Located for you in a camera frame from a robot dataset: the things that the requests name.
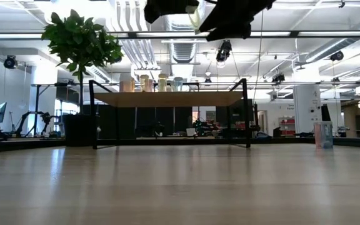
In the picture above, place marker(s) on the orange pill bottle white cap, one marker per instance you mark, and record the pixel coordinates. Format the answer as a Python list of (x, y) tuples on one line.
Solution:
[(133, 85)]

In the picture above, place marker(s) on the wide clear pill bottle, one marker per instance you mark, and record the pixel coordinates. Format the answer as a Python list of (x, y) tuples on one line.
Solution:
[(125, 82)]

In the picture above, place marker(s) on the black robot arm on stand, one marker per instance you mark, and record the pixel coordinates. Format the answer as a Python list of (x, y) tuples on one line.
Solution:
[(47, 118)]

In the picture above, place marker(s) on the wooden shelf black metal legs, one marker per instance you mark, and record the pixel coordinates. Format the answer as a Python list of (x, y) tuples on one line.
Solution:
[(167, 99)]

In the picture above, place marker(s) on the red storage shelf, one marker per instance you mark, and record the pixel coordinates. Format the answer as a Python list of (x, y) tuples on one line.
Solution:
[(287, 125)]

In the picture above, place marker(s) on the black ceiling spotlight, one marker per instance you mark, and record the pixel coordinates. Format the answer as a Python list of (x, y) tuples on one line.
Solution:
[(337, 55), (278, 78), (223, 50), (10, 62)]

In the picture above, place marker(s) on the green potted plant black pot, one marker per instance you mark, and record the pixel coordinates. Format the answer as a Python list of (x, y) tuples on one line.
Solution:
[(80, 43)]

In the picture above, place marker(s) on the computer monitor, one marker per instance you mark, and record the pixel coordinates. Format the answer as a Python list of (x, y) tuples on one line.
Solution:
[(2, 113)]

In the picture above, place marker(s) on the black horizontal frame bar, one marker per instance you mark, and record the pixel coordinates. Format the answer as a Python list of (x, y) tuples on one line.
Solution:
[(294, 34)]

